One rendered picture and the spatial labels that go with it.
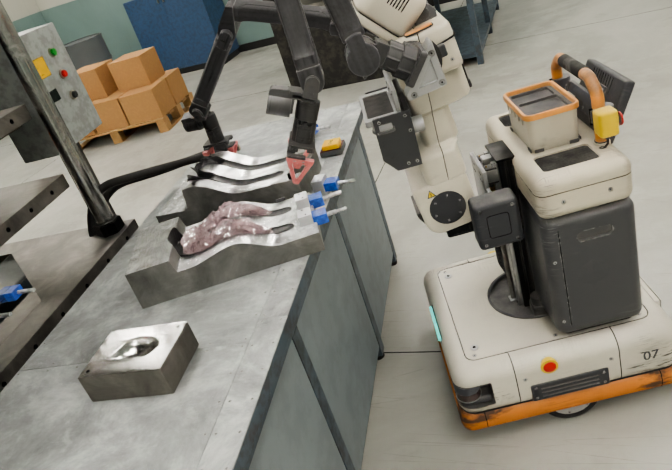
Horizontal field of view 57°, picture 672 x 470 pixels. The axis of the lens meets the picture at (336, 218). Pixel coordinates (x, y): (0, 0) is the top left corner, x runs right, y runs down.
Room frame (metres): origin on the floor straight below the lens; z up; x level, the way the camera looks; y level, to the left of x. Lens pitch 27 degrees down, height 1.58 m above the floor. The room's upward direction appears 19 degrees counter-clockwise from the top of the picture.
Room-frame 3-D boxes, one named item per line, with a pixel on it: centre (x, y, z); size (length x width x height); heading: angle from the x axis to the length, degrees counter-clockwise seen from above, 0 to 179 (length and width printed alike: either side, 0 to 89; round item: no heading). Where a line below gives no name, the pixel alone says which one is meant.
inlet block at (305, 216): (1.48, 0.03, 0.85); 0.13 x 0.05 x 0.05; 89
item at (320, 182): (1.72, -0.03, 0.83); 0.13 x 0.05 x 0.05; 68
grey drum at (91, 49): (8.62, 2.42, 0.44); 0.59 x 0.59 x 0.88
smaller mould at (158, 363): (1.13, 0.50, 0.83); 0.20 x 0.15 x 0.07; 72
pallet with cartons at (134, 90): (6.75, 1.77, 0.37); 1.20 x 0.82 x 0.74; 72
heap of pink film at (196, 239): (1.54, 0.30, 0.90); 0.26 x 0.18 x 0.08; 89
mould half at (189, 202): (1.90, 0.27, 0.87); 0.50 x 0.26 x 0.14; 72
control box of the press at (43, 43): (2.32, 0.87, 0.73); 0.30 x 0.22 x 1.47; 162
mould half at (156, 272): (1.53, 0.30, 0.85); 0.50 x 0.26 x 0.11; 89
